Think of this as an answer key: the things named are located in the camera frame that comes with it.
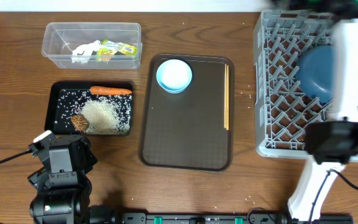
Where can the wooden chopstick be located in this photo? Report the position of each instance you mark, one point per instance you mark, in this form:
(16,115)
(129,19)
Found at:
(228,93)
(225,98)

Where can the white rice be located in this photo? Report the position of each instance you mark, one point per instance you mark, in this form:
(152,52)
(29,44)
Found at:
(106,114)

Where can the light blue bowl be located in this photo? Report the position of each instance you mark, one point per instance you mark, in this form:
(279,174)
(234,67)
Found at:
(174,76)

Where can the clear plastic bin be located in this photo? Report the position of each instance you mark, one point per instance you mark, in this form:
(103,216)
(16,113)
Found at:
(62,38)

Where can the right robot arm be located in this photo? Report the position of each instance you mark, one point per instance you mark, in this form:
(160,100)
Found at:
(331,144)

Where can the brown food scrap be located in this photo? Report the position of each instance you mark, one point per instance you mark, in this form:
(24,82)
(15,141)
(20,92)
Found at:
(80,123)

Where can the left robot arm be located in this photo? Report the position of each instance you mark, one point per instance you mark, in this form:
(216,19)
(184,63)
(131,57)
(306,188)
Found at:
(63,189)

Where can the dark blue plate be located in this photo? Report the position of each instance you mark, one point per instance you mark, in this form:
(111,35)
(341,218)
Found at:
(315,73)

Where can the black plastic tray bin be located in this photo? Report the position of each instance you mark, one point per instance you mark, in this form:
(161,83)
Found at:
(58,86)

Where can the orange carrot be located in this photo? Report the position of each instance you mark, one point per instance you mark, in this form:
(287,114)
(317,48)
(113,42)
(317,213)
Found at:
(102,90)

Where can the grey dishwasher rack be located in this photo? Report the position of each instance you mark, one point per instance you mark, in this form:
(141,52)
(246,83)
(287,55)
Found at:
(282,111)

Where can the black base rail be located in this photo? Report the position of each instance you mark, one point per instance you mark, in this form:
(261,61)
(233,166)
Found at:
(197,218)

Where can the yellow green snack wrapper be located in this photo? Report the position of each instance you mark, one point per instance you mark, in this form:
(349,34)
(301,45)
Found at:
(109,49)

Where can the white tissue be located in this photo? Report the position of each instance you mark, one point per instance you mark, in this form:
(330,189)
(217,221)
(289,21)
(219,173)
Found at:
(83,53)

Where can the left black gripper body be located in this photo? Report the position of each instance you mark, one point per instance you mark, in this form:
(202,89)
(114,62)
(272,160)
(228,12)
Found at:
(91,158)

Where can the brown serving tray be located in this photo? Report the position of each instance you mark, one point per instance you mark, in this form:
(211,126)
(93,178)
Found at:
(186,130)

